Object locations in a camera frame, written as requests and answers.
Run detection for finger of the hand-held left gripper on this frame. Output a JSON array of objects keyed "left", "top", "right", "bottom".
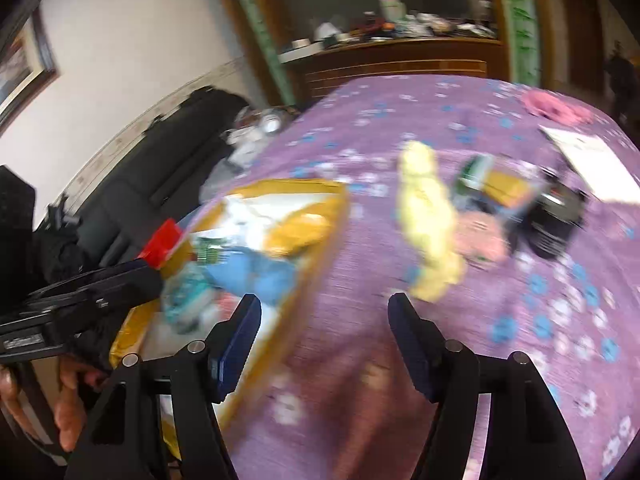
[
  {"left": 50, "top": 266, "right": 166, "bottom": 322},
  {"left": 31, "top": 259, "right": 151, "bottom": 307}
]

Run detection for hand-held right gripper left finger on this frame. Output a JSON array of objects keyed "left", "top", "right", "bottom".
[{"left": 65, "top": 293, "right": 262, "bottom": 480}]

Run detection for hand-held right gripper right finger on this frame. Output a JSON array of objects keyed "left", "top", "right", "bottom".
[{"left": 387, "top": 292, "right": 586, "bottom": 480}]

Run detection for red packet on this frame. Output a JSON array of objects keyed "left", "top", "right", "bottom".
[{"left": 139, "top": 218, "right": 184, "bottom": 269}]

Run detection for light teal packet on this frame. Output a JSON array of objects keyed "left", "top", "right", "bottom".
[{"left": 161, "top": 264, "right": 217, "bottom": 335}]

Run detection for blue cloth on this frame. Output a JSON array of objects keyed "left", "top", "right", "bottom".
[{"left": 206, "top": 249, "right": 299, "bottom": 307}]

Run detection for yellow packet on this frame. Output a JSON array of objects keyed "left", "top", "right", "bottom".
[{"left": 269, "top": 211, "right": 334, "bottom": 262}]

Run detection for pale yellow plush toy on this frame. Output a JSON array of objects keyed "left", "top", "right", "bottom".
[{"left": 396, "top": 140, "right": 467, "bottom": 304}]

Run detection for yellow taped foam box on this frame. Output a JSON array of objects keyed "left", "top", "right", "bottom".
[{"left": 109, "top": 178, "right": 352, "bottom": 463}]

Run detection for pink soft packet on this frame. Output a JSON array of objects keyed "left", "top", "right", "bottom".
[{"left": 454, "top": 209, "right": 512, "bottom": 264}]

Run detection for person's left hand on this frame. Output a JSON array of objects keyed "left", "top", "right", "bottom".
[{"left": 0, "top": 354, "right": 111, "bottom": 454}]

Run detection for black backpack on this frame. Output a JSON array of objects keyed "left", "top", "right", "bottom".
[{"left": 30, "top": 195, "right": 101, "bottom": 293}]

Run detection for black sofa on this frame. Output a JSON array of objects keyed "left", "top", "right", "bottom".
[{"left": 77, "top": 86, "right": 252, "bottom": 273}]

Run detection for green and tan packet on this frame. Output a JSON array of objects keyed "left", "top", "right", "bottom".
[{"left": 456, "top": 154, "right": 532, "bottom": 212}]

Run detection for clear plastic bags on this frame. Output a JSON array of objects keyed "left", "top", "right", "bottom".
[{"left": 200, "top": 106, "right": 297, "bottom": 201}]

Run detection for white paper sheet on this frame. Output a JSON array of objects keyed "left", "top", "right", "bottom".
[{"left": 539, "top": 126, "right": 640, "bottom": 207}]

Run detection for wooden dresser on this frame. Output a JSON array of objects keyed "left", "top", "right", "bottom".
[{"left": 279, "top": 36, "right": 504, "bottom": 107}]

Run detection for pink cloth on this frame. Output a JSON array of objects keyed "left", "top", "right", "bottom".
[{"left": 521, "top": 90, "right": 594, "bottom": 127}]

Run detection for pile of dresser clutter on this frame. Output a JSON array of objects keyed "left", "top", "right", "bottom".
[{"left": 280, "top": 10, "right": 498, "bottom": 56}]

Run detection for white container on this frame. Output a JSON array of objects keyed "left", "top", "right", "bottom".
[{"left": 379, "top": 0, "right": 407, "bottom": 22}]

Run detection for dark standing object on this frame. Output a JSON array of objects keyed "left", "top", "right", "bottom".
[{"left": 604, "top": 41, "right": 638, "bottom": 118}]

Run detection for wooden door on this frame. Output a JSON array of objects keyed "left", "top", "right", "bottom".
[{"left": 556, "top": 0, "right": 609, "bottom": 97}]

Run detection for framed wall picture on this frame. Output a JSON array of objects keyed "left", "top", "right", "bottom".
[{"left": 0, "top": 9, "right": 59, "bottom": 133}]

